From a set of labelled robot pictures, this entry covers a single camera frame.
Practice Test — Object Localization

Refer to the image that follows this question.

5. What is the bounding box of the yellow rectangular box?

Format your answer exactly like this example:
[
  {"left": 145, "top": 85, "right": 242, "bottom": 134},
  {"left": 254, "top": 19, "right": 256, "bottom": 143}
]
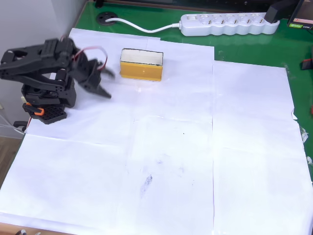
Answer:
[{"left": 119, "top": 47, "right": 164, "bottom": 83}]

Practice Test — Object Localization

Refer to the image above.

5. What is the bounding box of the black orange table clamp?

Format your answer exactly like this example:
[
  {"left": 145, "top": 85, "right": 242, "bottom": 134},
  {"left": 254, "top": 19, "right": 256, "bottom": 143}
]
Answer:
[{"left": 22, "top": 102, "right": 45, "bottom": 116}]

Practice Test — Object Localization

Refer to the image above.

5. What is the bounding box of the white paper table cover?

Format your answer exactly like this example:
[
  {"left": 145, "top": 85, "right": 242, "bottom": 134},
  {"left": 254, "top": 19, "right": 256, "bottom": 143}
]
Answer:
[{"left": 0, "top": 27, "right": 313, "bottom": 235}]

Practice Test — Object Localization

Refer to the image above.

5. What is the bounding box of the white power strip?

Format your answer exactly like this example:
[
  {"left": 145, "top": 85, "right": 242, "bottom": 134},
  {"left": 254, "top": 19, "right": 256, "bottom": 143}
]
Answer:
[{"left": 179, "top": 12, "right": 281, "bottom": 37}]

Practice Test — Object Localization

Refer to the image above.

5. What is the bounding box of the green desk mat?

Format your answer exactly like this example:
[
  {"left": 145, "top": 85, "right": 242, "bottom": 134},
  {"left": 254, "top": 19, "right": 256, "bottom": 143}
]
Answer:
[{"left": 74, "top": 0, "right": 313, "bottom": 187}]

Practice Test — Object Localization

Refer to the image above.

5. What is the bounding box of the black power adapter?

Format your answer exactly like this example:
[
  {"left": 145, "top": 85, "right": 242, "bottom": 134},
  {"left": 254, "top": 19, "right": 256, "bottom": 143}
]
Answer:
[{"left": 265, "top": 0, "right": 304, "bottom": 24}]

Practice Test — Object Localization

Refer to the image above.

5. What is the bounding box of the red black small object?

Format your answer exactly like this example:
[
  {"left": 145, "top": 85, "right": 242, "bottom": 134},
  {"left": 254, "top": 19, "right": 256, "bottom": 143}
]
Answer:
[{"left": 300, "top": 58, "right": 313, "bottom": 71}]

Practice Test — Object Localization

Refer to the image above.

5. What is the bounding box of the black box green label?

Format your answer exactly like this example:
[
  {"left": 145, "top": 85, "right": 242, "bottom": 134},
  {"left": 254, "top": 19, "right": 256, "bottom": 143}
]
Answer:
[{"left": 286, "top": 0, "right": 313, "bottom": 30}]

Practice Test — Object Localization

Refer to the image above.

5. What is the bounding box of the red white servo cable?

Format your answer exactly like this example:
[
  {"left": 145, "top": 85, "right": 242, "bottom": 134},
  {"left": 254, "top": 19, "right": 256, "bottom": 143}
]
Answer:
[{"left": 73, "top": 46, "right": 109, "bottom": 72}]

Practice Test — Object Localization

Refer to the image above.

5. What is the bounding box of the white power strip cable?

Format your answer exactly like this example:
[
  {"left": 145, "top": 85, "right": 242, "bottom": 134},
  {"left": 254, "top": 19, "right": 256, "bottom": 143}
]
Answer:
[{"left": 105, "top": 17, "right": 183, "bottom": 33}]

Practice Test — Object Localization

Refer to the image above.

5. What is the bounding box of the round desk cable grommet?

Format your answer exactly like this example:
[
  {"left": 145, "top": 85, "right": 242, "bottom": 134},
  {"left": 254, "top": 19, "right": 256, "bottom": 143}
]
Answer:
[{"left": 96, "top": 11, "right": 119, "bottom": 25}]

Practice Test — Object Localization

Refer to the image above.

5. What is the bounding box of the thin white cable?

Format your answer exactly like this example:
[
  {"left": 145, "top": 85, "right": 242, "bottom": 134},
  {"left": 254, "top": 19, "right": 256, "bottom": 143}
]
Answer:
[{"left": 0, "top": 102, "right": 26, "bottom": 134}]

